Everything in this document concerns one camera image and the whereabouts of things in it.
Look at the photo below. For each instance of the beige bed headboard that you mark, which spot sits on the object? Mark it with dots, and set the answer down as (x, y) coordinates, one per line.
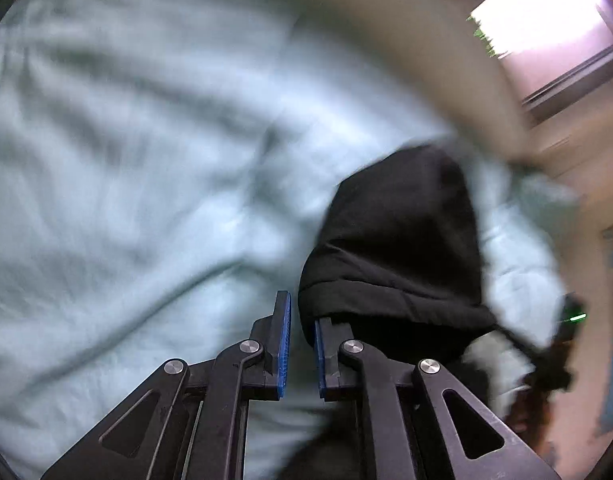
(436, 45)

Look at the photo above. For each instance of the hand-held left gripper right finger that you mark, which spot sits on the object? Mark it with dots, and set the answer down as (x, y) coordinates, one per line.
(320, 355)

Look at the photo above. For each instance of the light blue bed sheet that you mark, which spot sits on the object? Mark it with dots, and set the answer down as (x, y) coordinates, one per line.
(136, 185)

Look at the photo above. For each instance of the black garment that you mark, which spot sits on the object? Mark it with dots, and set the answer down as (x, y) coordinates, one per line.
(401, 240)

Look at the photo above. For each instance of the bright window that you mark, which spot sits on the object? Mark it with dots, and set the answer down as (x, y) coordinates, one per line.
(536, 7)

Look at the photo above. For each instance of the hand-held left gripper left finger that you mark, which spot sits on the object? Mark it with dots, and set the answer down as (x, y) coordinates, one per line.
(283, 345)

